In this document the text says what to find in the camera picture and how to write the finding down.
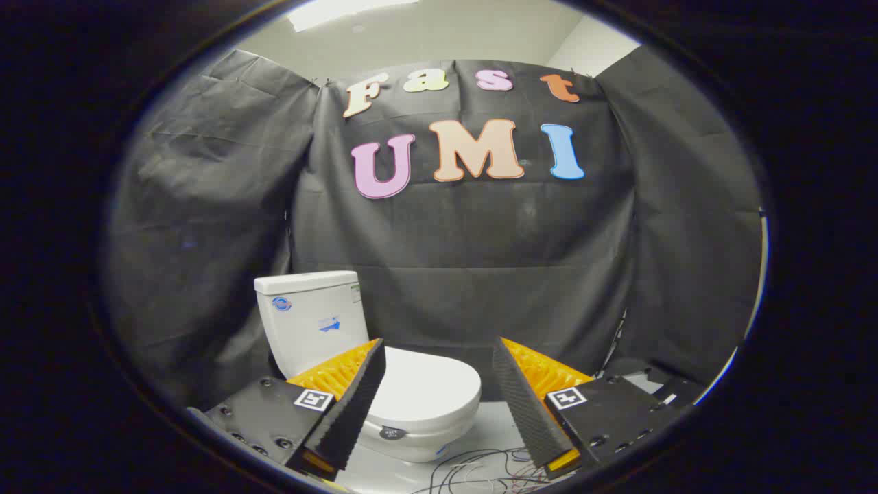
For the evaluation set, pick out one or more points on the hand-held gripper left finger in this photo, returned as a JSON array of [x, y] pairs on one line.
[[350, 412]]

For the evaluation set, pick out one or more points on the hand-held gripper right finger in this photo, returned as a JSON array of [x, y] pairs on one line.
[[525, 412]]

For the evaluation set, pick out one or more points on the white toilet lid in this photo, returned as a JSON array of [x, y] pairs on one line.
[[425, 384]]

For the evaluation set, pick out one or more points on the white toilet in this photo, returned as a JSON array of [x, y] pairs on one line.
[[309, 343]]

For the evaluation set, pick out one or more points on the black backdrop cloth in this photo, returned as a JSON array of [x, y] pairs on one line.
[[480, 233]]

